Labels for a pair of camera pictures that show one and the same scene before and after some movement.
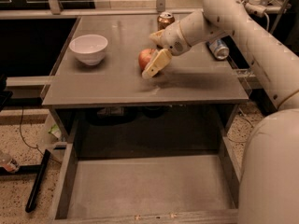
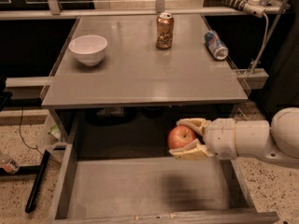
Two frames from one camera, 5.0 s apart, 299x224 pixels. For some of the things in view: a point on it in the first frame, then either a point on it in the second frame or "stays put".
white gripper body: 173,39 to 220,138
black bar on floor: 36,181 stays put
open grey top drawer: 147,164 stays put
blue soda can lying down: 219,49 stays put
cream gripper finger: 157,36 to 198,123
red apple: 144,57 to 179,136
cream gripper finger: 159,58 to 195,151
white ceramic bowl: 89,49 stays put
